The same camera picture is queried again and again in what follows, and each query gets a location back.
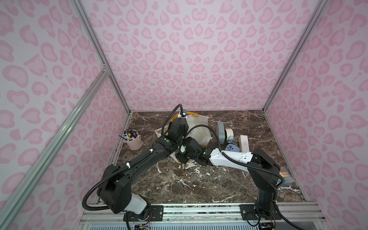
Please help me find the highlighter marker pack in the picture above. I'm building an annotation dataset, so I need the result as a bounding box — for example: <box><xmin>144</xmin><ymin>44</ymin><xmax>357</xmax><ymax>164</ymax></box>
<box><xmin>280</xmin><ymin>167</ymin><xmax>295</xmax><ymax>184</ymax></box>

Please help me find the light blue alarm clock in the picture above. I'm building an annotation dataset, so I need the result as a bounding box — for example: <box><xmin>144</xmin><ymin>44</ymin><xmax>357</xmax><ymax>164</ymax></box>
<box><xmin>225</xmin><ymin>144</ymin><xmax>241</xmax><ymax>152</ymax></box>

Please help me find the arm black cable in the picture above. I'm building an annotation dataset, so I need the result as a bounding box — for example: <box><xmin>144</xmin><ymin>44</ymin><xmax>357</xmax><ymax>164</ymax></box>
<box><xmin>179</xmin><ymin>124</ymin><xmax>305</xmax><ymax>230</ymax></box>
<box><xmin>81</xmin><ymin>104</ymin><xmax>185</xmax><ymax>211</ymax></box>

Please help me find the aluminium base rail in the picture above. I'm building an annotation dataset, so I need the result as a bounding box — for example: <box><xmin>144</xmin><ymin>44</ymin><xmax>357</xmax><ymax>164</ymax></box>
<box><xmin>78</xmin><ymin>202</ymin><xmax>329</xmax><ymax>230</ymax></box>

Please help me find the pink pen holder cup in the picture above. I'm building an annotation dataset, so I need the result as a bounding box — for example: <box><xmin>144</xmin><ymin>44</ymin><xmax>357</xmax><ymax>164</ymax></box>
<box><xmin>118</xmin><ymin>129</ymin><xmax>143</xmax><ymax>150</ymax></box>

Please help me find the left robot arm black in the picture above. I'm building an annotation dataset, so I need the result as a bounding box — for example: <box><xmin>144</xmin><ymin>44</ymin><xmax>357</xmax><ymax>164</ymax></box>
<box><xmin>97</xmin><ymin>118</ymin><xmax>189</xmax><ymax>219</ymax></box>

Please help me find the aluminium diagonal frame bar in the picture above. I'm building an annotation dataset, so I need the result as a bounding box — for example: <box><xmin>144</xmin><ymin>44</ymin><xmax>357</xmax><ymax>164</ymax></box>
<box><xmin>1</xmin><ymin>71</ymin><xmax>110</xmax><ymax>230</ymax></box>

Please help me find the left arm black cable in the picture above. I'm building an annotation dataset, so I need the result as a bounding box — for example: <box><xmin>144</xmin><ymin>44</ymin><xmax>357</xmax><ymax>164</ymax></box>
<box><xmin>81</xmin><ymin>104</ymin><xmax>185</xmax><ymax>211</ymax></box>

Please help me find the aluminium corner frame post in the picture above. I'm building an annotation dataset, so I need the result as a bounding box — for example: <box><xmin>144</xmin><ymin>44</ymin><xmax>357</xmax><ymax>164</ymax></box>
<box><xmin>71</xmin><ymin>0</ymin><xmax>131</xmax><ymax>115</ymax></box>
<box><xmin>262</xmin><ymin>0</ymin><xmax>330</xmax><ymax>115</ymax></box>

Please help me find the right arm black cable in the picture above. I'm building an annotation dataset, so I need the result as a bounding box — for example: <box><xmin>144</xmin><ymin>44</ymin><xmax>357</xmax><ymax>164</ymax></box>
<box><xmin>179</xmin><ymin>124</ymin><xmax>305</xmax><ymax>230</ymax></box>

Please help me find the white square alarm clock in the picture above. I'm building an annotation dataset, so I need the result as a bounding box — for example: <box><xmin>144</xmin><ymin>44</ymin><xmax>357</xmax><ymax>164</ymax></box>
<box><xmin>239</xmin><ymin>135</ymin><xmax>250</xmax><ymax>152</ymax></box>

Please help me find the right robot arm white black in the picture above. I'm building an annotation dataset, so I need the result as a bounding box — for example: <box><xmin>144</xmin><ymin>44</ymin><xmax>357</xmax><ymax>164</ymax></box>
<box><xmin>175</xmin><ymin>137</ymin><xmax>285</xmax><ymax>219</ymax></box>

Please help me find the aluminium corner frame post right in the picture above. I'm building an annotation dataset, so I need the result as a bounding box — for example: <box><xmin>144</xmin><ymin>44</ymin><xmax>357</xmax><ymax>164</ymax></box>
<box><xmin>262</xmin><ymin>0</ymin><xmax>330</xmax><ymax>115</ymax></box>

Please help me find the white canvas tote bag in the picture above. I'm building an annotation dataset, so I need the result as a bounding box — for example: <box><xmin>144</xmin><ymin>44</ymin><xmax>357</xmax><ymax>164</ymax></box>
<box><xmin>155</xmin><ymin>112</ymin><xmax>214</xmax><ymax>163</ymax></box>

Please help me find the aluminium corner frame post left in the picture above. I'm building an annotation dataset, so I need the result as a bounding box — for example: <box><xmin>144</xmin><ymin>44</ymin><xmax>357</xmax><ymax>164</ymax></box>
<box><xmin>71</xmin><ymin>0</ymin><xmax>131</xmax><ymax>115</ymax></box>

